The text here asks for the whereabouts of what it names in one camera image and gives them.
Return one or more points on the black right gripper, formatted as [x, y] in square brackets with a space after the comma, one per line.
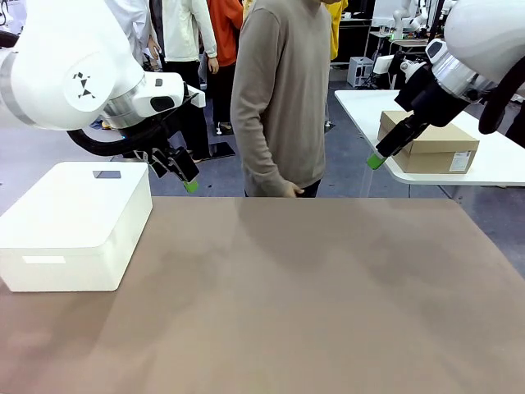
[426, 98]

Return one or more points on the person in beige sweater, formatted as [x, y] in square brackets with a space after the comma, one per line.
[283, 82]

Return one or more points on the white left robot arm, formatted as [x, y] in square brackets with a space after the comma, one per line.
[61, 61]

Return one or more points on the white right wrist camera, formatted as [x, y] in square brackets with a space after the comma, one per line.
[393, 65]

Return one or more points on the person's right hand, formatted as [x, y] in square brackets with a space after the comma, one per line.
[293, 189]

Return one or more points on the white side table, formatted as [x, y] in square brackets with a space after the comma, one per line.
[492, 172]

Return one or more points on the small white background robot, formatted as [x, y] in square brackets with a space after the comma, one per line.
[404, 18]

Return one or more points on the person in orange top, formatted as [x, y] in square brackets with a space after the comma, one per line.
[225, 41]

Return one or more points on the brown cardboard shoe box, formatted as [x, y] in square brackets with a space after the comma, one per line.
[439, 152]

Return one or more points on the person's right forearm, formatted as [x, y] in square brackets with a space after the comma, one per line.
[262, 164]

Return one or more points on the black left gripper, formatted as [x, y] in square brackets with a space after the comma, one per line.
[158, 137]

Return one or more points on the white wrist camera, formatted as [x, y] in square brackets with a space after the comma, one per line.
[393, 65]
[194, 96]

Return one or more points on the person in white jacket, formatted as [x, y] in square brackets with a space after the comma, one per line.
[184, 41]

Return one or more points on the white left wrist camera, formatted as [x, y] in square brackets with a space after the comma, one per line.
[194, 96]

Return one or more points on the white plastic storage box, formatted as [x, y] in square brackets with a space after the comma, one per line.
[69, 217]

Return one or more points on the white open-frame cabinet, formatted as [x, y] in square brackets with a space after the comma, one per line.
[361, 71]

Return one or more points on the person in yellow garment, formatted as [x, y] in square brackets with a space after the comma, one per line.
[337, 24]

